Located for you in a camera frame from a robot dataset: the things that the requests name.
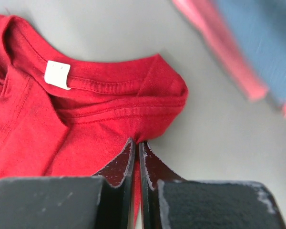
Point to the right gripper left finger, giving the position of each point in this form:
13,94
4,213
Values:
101,201

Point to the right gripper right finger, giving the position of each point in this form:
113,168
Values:
172,202

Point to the red t shirt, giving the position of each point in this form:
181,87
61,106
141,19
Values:
64,117

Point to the folded pink t shirt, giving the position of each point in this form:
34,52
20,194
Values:
204,15

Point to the folded blue t shirt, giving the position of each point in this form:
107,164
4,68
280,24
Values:
259,27

